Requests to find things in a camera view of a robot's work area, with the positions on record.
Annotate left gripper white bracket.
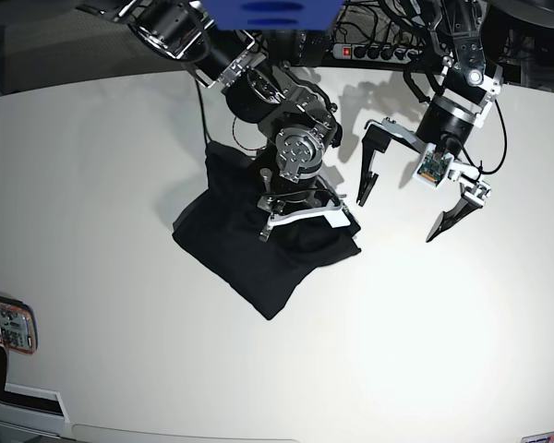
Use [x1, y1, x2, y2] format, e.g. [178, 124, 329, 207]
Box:
[356, 118, 491, 243]

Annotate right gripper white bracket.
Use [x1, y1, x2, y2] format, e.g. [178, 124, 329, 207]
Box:
[257, 176, 351, 243]

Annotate black T-shirt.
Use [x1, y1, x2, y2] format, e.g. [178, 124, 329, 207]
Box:
[173, 141, 361, 320]

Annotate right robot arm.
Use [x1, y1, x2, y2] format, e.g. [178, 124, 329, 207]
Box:
[77, 1, 352, 241]

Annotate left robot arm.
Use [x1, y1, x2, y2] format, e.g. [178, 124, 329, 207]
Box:
[356, 1, 503, 241]

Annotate blue plastic box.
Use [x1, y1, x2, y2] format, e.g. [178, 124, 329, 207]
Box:
[201, 0, 343, 30]

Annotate small sticker label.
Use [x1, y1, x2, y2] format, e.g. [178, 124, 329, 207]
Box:
[521, 431, 554, 443]

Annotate white tray at table edge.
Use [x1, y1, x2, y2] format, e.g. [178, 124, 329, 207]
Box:
[0, 382, 69, 438]

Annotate black power strip red switch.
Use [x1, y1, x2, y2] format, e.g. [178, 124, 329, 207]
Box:
[331, 43, 424, 66]

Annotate tangled black cables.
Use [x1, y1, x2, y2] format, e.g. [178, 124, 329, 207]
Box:
[258, 0, 444, 68]

